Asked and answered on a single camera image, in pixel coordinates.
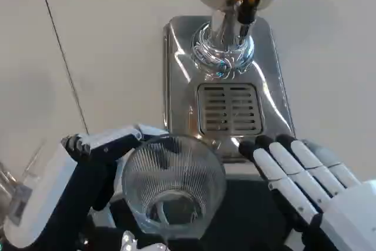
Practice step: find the black robot torso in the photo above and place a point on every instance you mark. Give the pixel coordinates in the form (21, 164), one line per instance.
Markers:
(252, 218)

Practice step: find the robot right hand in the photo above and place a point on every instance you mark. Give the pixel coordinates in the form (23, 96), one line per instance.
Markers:
(296, 163)

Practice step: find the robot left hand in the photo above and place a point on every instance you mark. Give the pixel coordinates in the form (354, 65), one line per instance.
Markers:
(44, 192)

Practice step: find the steel orange juice dispenser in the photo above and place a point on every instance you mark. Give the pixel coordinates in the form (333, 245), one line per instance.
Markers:
(223, 66)

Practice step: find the steel drip tray grid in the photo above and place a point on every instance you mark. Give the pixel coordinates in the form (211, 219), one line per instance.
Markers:
(229, 108)

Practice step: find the clear ribbed glass cup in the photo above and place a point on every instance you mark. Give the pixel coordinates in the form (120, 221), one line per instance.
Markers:
(176, 174)

